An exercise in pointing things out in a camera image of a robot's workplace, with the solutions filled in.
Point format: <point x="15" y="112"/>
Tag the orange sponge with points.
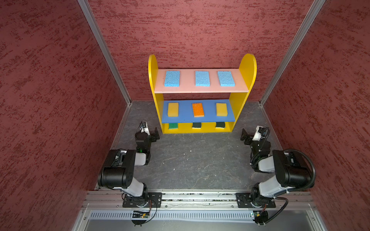
<point x="198" y="110"/>

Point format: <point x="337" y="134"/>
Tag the bright green sponge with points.
<point x="173" y="126"/>

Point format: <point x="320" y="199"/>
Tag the blue sponge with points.
<point x="172" y="79"/>
<point x="226" y="79"/>
<point x="202" y="79"/>

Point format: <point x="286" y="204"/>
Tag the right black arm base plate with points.
<point x="250" y="200"/>

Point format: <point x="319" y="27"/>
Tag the dark green wavy sponge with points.
<point x="220" y="125"/>
<point x="196" y="125"/>

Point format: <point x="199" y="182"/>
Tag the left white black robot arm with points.
<point x="117" y="172"/>

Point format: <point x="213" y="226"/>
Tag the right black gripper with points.
<point x="244" y="135"/>

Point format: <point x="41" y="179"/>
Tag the yellow sponge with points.
<point x="173" y="109"/>
<point x="221" y="110"/>

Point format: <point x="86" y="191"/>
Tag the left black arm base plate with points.
<point x="147" y="200"/>

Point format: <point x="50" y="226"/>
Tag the aluminium rail frame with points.
<point x="182" y="205"/>

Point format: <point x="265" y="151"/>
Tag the yellow shelf with coloured boards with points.
<point x="244" y="78"/>

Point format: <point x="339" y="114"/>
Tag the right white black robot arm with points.
<point x="293" y="170"/>

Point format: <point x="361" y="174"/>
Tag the yellow sponge back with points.
<point x="221" y="110"/>

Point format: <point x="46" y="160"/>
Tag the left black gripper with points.
<point x="152" y="135"/>

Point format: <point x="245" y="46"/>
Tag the yellow sponge front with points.
<point x="173" y="109"/>

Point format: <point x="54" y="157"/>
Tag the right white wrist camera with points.
<point x="258" y="133"/>

